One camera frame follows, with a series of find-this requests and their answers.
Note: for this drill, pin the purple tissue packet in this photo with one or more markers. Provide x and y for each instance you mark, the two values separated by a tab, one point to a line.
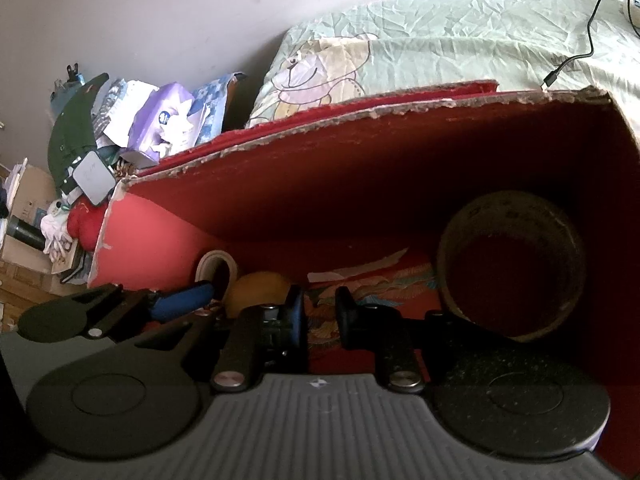
160	120

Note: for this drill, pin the blue patterned packet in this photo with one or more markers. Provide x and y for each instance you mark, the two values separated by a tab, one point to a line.
215	102

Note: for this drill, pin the dark green cap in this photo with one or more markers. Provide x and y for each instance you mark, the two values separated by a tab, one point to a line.
70	130

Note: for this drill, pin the black wall clip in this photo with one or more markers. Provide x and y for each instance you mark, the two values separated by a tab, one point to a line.
73	71

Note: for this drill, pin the small beige tape roll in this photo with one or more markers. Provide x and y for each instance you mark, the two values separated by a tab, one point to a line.
210	257

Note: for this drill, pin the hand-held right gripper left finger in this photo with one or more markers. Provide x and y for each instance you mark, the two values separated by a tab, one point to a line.
296	317

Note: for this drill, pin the white cloth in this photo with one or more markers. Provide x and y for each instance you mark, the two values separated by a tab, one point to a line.
57	232

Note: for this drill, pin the printed red paper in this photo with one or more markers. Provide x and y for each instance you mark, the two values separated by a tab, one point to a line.
375	290

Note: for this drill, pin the red cloth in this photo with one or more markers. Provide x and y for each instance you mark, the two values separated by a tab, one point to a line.
85	225

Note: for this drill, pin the yellow ball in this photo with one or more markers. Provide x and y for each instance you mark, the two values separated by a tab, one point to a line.
255	290

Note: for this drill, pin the red cardboard box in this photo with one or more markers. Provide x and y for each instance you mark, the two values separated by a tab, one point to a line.
350	185

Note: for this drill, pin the white printed bag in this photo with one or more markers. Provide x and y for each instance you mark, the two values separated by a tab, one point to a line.
122	105

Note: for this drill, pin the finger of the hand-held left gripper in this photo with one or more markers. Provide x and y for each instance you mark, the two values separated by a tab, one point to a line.
185	300

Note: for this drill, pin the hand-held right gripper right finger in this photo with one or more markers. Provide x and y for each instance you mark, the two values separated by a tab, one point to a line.
346	317

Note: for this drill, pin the large brown tape roll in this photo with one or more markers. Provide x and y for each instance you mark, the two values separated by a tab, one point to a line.
500	210

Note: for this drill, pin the grey square box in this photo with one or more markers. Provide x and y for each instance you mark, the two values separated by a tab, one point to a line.
92	177

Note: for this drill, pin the black cylinder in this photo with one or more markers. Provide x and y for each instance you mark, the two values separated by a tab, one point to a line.
27	232

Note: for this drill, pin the light green printed bedsheet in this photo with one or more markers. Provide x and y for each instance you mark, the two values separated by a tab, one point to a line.
450	25

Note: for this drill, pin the brown cardboard box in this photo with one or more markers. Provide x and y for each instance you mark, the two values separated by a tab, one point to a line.
30	195

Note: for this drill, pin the dark object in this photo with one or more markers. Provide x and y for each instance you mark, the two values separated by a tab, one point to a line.
10	400

